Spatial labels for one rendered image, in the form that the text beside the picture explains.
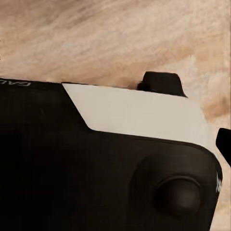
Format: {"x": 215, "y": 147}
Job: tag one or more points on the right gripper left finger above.
{"x": 11, "y": 144}

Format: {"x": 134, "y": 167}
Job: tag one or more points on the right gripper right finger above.
{"x": 223, "y": 143}

